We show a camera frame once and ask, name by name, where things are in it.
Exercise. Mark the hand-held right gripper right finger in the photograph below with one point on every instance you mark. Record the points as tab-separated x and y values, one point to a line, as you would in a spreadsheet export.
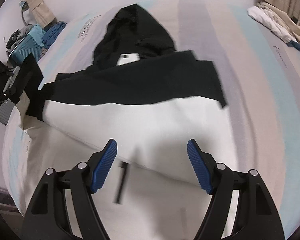
199	166

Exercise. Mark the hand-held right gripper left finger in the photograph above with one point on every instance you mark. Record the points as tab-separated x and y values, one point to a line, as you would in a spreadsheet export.
103	166

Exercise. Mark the black and white hooded jacket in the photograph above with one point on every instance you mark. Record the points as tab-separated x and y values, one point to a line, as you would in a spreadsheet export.
140	85

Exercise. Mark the pile of light clothes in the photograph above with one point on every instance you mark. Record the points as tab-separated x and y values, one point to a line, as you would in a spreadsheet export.
275	20

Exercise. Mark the grey ribbed suitcase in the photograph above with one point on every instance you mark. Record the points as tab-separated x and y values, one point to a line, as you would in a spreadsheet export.
6	112

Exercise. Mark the black bag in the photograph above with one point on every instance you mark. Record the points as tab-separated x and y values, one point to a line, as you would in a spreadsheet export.
13	38

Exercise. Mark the blue ribbed suitcase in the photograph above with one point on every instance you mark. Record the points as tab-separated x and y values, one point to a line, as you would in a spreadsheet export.
26	45

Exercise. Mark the blue knitted cloth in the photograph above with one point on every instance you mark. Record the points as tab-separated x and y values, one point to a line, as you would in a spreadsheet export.
52	33

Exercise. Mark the blue desk lamp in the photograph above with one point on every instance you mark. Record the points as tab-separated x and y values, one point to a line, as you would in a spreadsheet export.
23	6

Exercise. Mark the striped bed sheet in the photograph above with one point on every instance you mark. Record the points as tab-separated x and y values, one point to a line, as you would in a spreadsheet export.
255	110

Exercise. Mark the beige curtain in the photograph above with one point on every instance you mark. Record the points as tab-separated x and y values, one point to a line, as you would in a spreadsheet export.
37	2

